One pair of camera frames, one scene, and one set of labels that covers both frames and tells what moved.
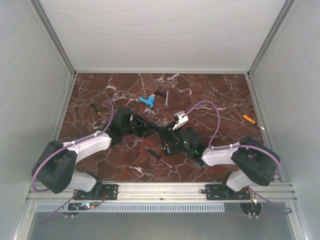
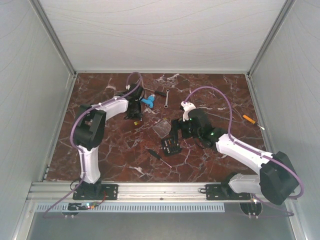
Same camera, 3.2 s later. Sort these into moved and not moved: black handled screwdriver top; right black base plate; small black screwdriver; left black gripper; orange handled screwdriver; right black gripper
Moved: left black gripper; right black gripper
Not moved: orange handled screwdriver; small black screwdriver; right black base plate; black handled screwdriver top
